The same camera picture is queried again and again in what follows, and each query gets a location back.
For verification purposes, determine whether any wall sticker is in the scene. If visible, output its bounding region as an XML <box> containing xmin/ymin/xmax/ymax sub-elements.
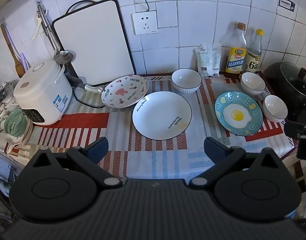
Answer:
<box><xmin>278</xmin><ymin>0</ymin><xmax>297</xmax><ymax>13</ymax></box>

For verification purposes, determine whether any white seasoning bag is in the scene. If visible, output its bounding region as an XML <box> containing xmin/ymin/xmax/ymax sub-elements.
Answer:
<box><xmin>210</xmin><ymin>43</ymin><xmax>222</xmax><ymax>77</ymax></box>
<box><xmin>194</xmin><ymin>43</ymin><xmax>215</xmax><ymax>77</ymax></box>

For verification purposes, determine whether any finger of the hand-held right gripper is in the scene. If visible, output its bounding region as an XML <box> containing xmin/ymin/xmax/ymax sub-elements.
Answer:
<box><xmin>284</xmin><ymin>119</ymin><xmax>305</xmax><ymax>140</ymax></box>

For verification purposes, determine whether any white plate with dark rim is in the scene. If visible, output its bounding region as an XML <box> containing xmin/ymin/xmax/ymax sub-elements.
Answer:
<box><xmin>132</xmin><ymin>91</ymin><xmax>193</xmax><ymax>140</ymax></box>

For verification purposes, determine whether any large white ribbed bowl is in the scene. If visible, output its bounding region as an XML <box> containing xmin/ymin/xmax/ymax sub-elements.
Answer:
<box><xmin>171</xmin><ymin>68</ymin><xmax>202</xmax><ymax>94</ymax></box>

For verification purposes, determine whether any stainless steel ladle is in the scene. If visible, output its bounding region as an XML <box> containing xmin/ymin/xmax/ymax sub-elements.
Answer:
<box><xmin>36</xmin><ymin>1</ymin><xmax>74</xmax><ymax>64</ymax></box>

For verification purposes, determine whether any blue fried egg print plate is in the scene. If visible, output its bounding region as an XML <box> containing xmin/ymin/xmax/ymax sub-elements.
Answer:
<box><xmin>214</xmin><ymin>91</ymin><xmax>264</xmax><ymax>136</ymax></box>

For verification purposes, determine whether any white wall socket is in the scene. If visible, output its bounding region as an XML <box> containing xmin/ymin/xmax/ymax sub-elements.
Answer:
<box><xmin>132</xmin><ymin>10</ymin><xmax>159</xmax><ymax>35</ymax></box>

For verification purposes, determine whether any black power cord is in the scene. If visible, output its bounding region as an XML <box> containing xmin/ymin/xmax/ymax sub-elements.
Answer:
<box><xmin>68</xmin><ymin>74</ymin><xmax>106</xmax><ymax>109</ymax></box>

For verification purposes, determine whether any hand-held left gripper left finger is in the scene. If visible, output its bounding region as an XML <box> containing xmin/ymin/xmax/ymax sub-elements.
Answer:
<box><xmin>26</xmin><ymin>137</ymin><xmax>124</xmax><ymax>188</ymax></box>

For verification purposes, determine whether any white hanging rice paddle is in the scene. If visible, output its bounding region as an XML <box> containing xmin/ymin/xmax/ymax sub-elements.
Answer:
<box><xmin>33</xmin><ymin>12</ymin><xmax>43</xmax><ymax>40</ymax></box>

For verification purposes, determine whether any small white bowl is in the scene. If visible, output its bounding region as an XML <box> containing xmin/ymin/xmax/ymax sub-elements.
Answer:
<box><xmin>263</xmin><ymin>94</ymin><xmax>289</xmax><ymax>123</ymax></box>
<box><xmin>240</xmin><ymin>72</ymin><xmax>266</xmax><ymax>95</ymax></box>

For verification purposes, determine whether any green plastic strainer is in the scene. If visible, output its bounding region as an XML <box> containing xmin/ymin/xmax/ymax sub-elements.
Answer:
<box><xmin>4</xmin><ymin>108</ymin><xmax>30</xmax><ymax>137</ymax></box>

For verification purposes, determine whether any purple utensil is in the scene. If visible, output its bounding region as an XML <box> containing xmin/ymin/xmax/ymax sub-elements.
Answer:
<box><xmin>4</xmin><ymin>25</ymin><xmax>31</xmax><ymax>74</ymax></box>

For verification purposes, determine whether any wooden spatula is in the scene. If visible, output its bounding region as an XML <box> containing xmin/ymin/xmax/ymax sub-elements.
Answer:
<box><xmin>0</xmin><ymin>23</ymin><xmax>25</xmax><ymax>78</ymax></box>

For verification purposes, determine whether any white cutting board black rim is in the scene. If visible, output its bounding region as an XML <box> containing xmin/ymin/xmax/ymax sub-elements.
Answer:
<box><xmin>51</xmin><ymin>0</ymin><xmax>137</xmax><ymax>87</ymax></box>

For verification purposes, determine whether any striped patchwork table mat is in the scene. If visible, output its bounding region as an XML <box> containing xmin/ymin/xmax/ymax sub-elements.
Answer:
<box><xmin>10</xmin><ymin>74</ymin><xmax>300</xmax><ymax>180</ymax></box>

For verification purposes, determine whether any glass wok lid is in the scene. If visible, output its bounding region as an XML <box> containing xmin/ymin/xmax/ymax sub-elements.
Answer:
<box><xmin>280</xmin><ymin>62</ymin><xmax>306</xmax><ymax>101</ymax></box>

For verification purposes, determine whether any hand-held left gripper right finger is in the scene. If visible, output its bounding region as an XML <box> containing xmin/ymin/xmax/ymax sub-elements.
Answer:
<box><xmin>189</xmin><ymin>137</ymin><xmax>284</xmax><ymax>187</ymax></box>

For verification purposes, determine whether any rabbit and carrot print plate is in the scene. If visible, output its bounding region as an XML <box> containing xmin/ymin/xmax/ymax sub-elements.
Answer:
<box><xmin>101</xmin><ymin>75</ymin><xmax>149</xmax><ymax>109</ymax></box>

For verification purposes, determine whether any white rice cooker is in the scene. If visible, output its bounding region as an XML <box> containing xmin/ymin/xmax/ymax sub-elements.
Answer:
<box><xmin>13</xmin><ymin>60</ymin><xmax>73</xmax><ymax>125</ymax></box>

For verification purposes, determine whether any clear vinegar bottle yellow cap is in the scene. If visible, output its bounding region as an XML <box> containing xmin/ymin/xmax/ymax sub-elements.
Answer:
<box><xmin>244</xmin><ymin>29</ymin><xmax>263</xmax><ymax>73</ymax></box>

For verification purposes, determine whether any black pot with glass lid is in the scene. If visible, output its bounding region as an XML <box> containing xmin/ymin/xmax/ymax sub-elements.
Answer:
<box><xmin>263</xmin><ymin>62</ymin><xmax>306</xmax><ymax>122</ymax></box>

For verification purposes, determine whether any glass jar appliance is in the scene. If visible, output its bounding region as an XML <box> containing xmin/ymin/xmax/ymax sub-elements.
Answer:
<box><xmin>0</xmin><ymin>80</ymin><xmax>19</xmax><ymax>108</ymax></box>

